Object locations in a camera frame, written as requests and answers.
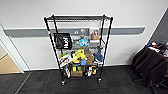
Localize small light blue plush toy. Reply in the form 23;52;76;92
77;37;91;47

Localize yellow plush toy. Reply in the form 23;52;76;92
71;49;87;65

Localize blue cup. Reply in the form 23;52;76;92
80;58;88;66

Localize white box with portrait photo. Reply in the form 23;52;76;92
89;28;102;42

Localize blue shark plush toy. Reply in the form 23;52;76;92
93;46;105;65

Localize black bag with white print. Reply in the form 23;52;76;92
53;32;73;51

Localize white red printed box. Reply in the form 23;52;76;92
58;53;74;68

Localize yellow and green blocks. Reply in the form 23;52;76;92
72;66;83;73

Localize white orange goods packs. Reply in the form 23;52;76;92
84;64;100;77

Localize brown cardboard box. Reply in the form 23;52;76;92
70;68;84;78

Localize black white printed pack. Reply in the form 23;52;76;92
62;64;72;80

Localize black wire shelf rack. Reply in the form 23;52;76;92
43;14;114;86

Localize long grey wall band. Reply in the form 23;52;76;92
3;26;146;38

